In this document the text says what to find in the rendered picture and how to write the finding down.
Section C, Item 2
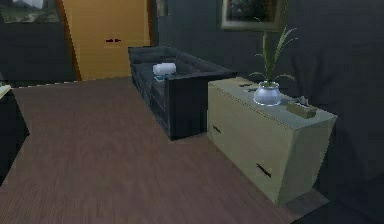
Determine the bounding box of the green plant in white pot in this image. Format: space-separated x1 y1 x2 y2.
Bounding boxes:
249 17 300 107

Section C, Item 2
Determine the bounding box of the orange room door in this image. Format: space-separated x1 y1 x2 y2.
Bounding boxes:
61 0 152 81

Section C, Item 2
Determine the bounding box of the framed landscape picture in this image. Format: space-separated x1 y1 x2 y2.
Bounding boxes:
0 0 61 24

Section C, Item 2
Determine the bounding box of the black cabinet with pale top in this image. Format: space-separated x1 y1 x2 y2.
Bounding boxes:
0 73 31 186

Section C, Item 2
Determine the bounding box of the black remote control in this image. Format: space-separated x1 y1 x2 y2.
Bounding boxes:
238 82 260 93

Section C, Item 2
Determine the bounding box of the beige chest of drawers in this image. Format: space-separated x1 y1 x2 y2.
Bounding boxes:
206 77 338 207

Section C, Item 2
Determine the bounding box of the olive tissue box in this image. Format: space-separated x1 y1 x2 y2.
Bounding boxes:
286 95 318 120

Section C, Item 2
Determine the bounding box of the white cylindrical pillow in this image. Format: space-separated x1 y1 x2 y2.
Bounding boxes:
152 62 177 76

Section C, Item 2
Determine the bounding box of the framed dark picture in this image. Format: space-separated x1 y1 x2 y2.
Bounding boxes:
220 0 289 33

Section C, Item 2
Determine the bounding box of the dark grey sofa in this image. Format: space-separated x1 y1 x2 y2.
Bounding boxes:
127 45 238 141

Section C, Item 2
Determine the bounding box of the narrow framed picture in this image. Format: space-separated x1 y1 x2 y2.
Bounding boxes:
155 0 169 17

